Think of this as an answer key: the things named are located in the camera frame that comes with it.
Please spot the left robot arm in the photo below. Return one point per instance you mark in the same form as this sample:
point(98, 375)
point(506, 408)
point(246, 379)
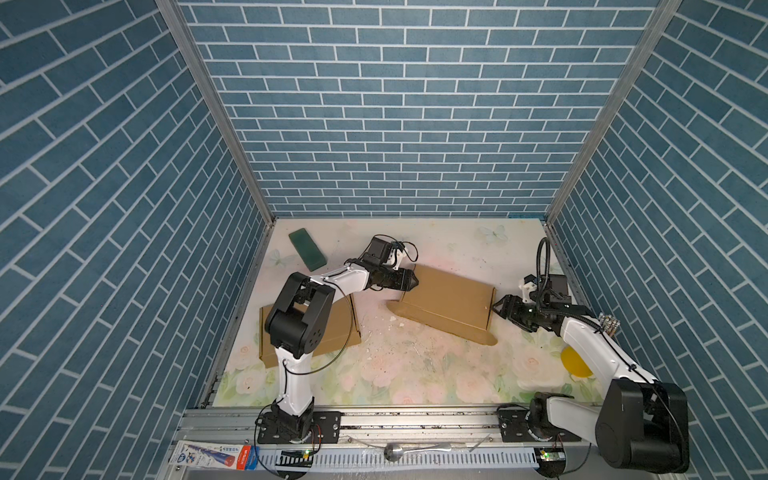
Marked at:
point(298, 319)

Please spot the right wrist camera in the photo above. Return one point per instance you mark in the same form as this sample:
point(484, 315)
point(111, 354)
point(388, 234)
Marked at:
point(529, 287)

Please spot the white printed package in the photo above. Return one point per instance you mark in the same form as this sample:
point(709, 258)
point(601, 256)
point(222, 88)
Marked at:
point(218, 456)

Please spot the yellow pencil cup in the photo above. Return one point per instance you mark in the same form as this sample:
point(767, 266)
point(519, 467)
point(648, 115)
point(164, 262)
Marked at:
point(576, 360)

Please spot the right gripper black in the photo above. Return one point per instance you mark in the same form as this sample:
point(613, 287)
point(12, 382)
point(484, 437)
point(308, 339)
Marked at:
point(510, 308)

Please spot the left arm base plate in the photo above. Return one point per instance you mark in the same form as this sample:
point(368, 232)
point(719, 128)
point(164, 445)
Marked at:
point(281, 428)

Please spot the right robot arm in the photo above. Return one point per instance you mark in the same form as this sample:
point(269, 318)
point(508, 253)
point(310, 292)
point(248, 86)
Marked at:
point(642, 423)

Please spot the green sponge block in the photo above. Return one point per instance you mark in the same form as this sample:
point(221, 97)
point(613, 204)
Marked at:
point(307, 249)

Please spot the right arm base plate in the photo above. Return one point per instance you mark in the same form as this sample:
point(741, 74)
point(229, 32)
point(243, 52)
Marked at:
point(514, 428)

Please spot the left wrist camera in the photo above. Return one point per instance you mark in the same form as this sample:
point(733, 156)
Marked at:
point(396, 256)

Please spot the metal spoon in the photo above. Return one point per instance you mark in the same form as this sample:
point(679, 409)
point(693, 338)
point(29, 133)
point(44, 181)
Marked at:
point(394, 452)

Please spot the white slotted cable duct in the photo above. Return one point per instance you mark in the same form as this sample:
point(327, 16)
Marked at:
point(352, 460)

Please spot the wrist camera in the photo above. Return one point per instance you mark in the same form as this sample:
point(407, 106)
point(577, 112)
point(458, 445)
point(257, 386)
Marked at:
point(396, 256)
point(529, 287)

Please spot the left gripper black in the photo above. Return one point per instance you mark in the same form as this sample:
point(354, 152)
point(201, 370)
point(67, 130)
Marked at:
point(402, 279)

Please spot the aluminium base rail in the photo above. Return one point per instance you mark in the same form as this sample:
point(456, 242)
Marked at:
point(406, 425)

